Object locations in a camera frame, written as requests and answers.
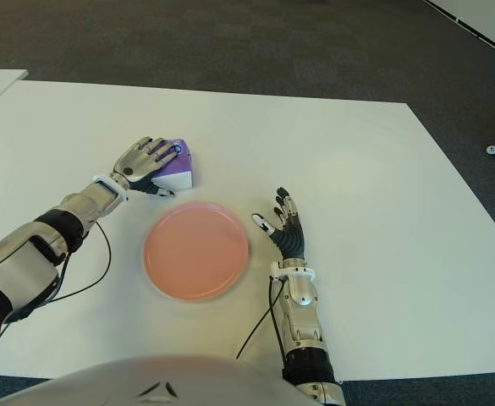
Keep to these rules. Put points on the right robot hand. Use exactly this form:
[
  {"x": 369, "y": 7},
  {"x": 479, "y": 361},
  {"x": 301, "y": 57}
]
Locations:
[{"x": 291, "y": 239}]

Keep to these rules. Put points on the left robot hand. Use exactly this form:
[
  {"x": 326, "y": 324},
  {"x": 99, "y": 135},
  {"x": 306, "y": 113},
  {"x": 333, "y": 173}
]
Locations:
[{"x": 137, "y": 162}]

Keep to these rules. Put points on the purple tissue paper pack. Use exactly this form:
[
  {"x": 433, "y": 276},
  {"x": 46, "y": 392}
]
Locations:
[{"x": 179, "y": 169}]

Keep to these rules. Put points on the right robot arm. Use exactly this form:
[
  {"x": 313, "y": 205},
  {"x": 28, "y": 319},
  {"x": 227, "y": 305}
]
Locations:
[{"x": 302, "y": 287}]

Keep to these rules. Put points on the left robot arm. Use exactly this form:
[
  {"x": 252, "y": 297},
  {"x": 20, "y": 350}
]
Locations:
[{"x": 23, "y": 262}]

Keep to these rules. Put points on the pink round plate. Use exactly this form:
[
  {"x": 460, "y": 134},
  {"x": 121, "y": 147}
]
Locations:
[{"x": 196, "y": 254}]

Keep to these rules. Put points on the silver robot torso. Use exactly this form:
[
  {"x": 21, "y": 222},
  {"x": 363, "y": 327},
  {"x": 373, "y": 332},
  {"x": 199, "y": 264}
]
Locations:
[{"x": 158, "y": 378}]

